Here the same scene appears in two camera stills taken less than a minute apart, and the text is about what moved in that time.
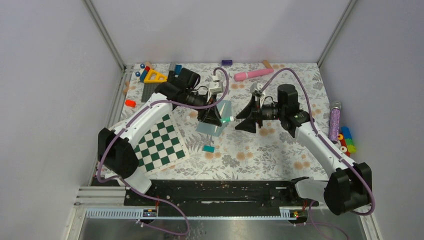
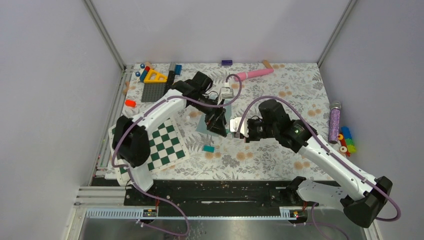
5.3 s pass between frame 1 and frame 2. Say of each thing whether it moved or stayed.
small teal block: stayed
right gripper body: moved
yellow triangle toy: stayed
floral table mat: stayed
